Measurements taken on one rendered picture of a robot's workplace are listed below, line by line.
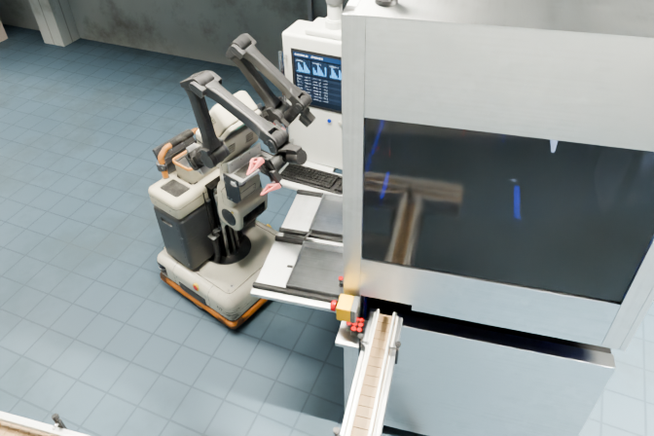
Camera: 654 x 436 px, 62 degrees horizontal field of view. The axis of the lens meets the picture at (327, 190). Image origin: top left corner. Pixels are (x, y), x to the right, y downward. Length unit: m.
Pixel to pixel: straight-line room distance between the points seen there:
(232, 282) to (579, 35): 2.31
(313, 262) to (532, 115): 1.23
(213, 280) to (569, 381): 1.89
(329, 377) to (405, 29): 2.11
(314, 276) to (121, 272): 1.79
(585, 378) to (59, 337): 2.76
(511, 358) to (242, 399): 1.45
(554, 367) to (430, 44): 1.35
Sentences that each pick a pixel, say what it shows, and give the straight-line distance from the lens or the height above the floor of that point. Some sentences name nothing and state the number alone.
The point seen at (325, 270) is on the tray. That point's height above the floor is 0.88.
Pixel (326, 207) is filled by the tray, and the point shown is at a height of 0.88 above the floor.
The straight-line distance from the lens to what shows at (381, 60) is 1.49.
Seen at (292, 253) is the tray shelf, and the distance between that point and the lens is 2.45.
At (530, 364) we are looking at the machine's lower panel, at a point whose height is 0.80.
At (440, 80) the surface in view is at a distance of 1.49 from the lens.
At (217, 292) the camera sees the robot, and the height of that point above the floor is 0.28.
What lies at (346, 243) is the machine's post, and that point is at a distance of 1.92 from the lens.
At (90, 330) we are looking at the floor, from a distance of 3.58.
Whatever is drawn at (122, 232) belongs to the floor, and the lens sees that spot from 4.11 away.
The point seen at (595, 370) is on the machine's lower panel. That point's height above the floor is 0.84.
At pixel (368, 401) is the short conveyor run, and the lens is 1.96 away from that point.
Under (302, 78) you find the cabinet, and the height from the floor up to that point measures 1.33.
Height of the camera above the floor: 2.64
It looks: 40 degrees down
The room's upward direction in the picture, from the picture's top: 2 degrees counter-clockwise
